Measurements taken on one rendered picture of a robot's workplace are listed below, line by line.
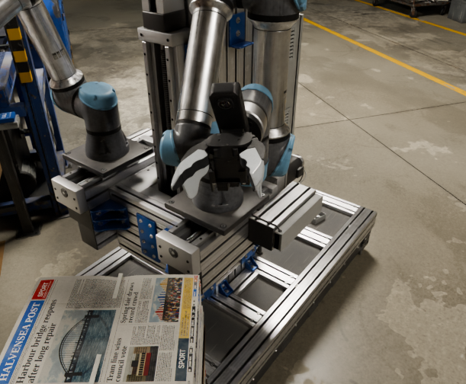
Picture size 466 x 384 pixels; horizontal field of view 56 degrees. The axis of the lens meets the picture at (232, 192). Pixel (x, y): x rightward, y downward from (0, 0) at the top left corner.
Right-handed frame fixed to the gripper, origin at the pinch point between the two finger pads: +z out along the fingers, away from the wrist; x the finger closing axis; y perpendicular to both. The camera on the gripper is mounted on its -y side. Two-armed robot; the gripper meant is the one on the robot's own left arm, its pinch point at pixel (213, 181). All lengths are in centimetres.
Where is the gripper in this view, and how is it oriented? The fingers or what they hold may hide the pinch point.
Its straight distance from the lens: 58.4
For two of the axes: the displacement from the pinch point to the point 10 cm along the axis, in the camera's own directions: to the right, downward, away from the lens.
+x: -9.7, 0.1, 2.4
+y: 1.3, 8.4, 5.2
